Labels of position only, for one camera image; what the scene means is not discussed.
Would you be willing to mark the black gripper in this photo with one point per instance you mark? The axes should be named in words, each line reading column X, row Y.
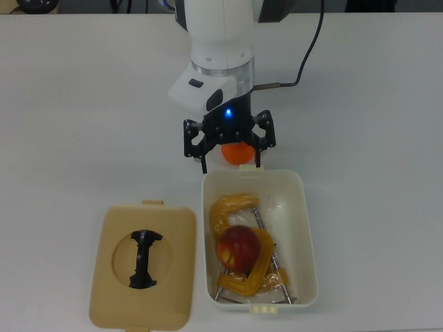
column 230, row 126

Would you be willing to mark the orange fruit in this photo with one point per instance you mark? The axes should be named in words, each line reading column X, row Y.
column 235, row 155

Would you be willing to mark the red apple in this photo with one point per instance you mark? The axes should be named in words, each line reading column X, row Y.
column 239, row 249

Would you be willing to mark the white plastic container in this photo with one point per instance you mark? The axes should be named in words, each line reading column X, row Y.
column 297, row 242

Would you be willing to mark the tan container lid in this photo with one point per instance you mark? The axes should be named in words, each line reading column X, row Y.
column 104, row 276

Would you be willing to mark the large yellow C-clamp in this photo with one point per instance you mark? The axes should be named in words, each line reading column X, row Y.
column 221, row 209

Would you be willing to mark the clear plastic bag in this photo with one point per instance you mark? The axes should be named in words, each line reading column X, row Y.
column 242, row 218

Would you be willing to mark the small yellow C-clamp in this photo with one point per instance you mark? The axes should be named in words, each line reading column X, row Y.
column 256, row 276

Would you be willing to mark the black round object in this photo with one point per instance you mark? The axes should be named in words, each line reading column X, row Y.
column 36, row 5

